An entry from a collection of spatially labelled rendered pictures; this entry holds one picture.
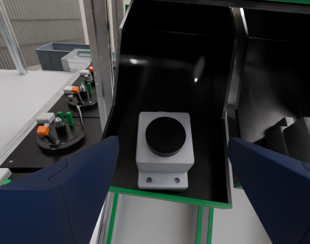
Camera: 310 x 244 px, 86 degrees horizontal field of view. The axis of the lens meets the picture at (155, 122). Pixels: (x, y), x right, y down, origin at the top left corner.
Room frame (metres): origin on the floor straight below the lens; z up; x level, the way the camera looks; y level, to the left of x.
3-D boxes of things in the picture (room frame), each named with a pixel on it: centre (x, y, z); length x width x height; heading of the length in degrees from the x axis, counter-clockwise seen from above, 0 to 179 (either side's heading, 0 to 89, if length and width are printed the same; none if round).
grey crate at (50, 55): (2.11, 1.10, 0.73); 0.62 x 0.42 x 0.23; 96
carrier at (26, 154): (0.39, 0.29, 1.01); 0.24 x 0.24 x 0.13; 6
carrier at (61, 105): (0.64, 0.32, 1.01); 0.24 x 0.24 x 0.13; 6
